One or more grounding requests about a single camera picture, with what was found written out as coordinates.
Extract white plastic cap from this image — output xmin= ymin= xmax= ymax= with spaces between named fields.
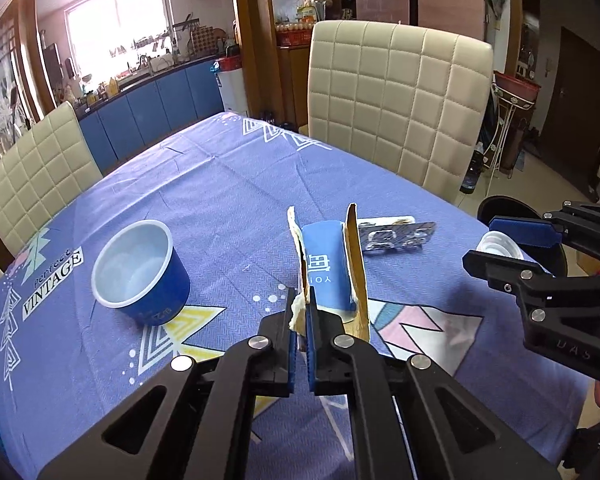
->
xmin=476 ymin=231 xmax=524 ymax=260

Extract torn blue cardboard carton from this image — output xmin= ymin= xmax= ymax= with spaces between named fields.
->
xmin=287 ymin=203 xmax=370 ymax=341

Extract black round trash bin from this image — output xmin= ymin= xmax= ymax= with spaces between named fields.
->
xmin=477 ymin=195 xmax=568 ymax=278

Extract blue water jug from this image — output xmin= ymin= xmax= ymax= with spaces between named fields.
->
xmin=460 ymin=142 xmax=484 ymax=195

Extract white metal plant stand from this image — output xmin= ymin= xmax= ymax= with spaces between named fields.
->
xmin=486 ymin=74 xmax=535 ymax=195

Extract silver blister pack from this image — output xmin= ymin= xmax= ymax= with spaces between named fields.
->
xmin=358 ymin=216 xmax=437 ymax=252

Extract blue patterned tablecloth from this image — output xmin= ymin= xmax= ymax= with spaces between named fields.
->
xmin=0 ymin=114 xmax=588 ymax=479

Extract red basin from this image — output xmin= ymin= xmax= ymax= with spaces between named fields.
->
xmin=494 ymin=70 xmax=541 ymax=103

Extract blue paper cup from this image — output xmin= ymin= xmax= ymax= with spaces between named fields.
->
xmin=91 ymin=220 xmax=190 ymax=326

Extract cream quilted chair right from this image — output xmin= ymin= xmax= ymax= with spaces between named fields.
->
xmin=300 ymin=21 xmax=493 ymax=202

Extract cream quilted chair middle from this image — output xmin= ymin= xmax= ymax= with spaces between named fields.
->
xmin=0 ymin=102 xmax=102 ymax=255

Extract blue kitchen cabinets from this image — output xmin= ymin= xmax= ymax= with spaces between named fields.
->
xmin=78 ymin=56 xmax=223 ymax=174

